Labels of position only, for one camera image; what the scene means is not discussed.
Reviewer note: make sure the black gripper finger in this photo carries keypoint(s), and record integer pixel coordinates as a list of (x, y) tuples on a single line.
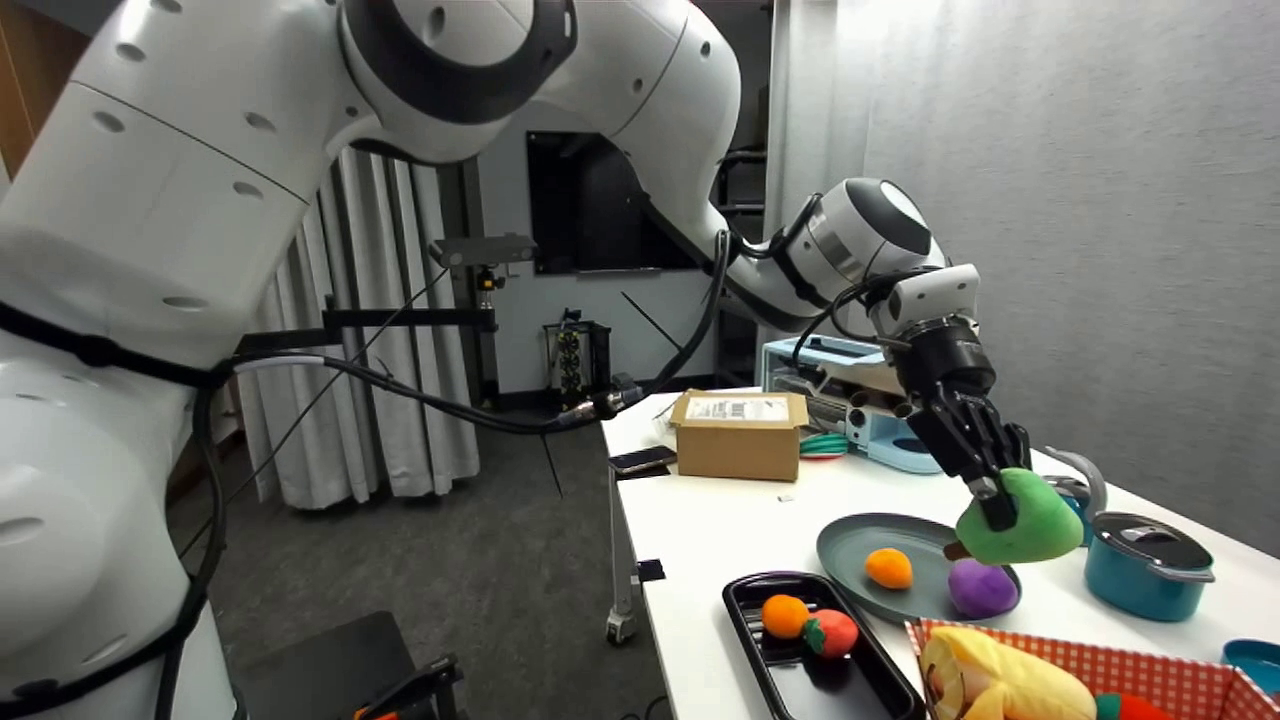
[(1010, 444), (960, 453)]

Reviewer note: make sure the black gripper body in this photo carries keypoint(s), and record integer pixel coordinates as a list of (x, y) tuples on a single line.
[(951, 365)]

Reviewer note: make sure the green pear plush toy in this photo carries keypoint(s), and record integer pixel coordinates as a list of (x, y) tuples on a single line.
[(1034, 526)]

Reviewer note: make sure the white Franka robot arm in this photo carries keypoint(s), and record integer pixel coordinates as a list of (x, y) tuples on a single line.
[(175, 173)]

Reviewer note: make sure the teal toy kettle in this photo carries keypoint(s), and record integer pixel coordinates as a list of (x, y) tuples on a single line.
[(1097, 484)]

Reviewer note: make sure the purple plush toy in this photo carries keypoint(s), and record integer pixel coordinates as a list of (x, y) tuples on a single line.
[(982, 588)]

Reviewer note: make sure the teal flat toy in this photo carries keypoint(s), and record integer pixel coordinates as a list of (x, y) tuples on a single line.
[(825, 444)]

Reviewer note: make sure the dark grey round plate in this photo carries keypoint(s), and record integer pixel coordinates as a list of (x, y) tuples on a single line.
[(847, 549)]

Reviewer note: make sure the teal toy pot with lid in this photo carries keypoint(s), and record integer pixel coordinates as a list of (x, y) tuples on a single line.
[(1147, 574)]

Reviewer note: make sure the red green plush fruit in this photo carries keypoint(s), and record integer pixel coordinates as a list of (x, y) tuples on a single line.
[(832, 634)]

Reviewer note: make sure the brown cardboard shipping box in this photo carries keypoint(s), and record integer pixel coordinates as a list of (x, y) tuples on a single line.
[(742, 441)]

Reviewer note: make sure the yellow banana plush toy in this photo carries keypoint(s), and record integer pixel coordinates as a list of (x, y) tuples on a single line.
[(1003, 682)]

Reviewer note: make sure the red patterned cardboard box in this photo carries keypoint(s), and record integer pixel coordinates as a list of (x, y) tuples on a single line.
[(1184, 672)]

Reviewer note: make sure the red orange plush toy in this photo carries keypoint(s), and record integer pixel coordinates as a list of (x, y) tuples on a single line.
[(1139, 710)]

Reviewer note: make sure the black plastic tray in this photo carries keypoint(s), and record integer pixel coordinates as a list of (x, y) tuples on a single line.
[(762, 664)]

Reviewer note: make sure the small teal bowl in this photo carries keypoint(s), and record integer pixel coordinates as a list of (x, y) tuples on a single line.
[(1256, 664)]

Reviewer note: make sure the grey table leg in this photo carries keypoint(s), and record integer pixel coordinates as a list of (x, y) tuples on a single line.
[(622, 544)]

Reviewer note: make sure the black stand device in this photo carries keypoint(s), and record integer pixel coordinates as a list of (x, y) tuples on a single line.
[(576, 361)]

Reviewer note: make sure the grey pleated curtain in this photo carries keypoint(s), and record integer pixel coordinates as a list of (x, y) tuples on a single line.
[(400, 444)]

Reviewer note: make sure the orange black clamp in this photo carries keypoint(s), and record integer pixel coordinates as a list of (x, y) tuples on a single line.
[(419, 688)]

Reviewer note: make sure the black perforated base board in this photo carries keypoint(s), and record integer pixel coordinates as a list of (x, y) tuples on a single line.
[(322, 672)]

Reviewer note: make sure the brown wooden door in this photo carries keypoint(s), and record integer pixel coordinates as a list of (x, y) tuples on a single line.
[(24, 80)]

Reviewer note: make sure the black wall monitor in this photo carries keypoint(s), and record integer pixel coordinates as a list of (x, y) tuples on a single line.
[(586, 202)]

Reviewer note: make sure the stereo camera bar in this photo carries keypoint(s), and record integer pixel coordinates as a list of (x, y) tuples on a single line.
[(481, 250)]

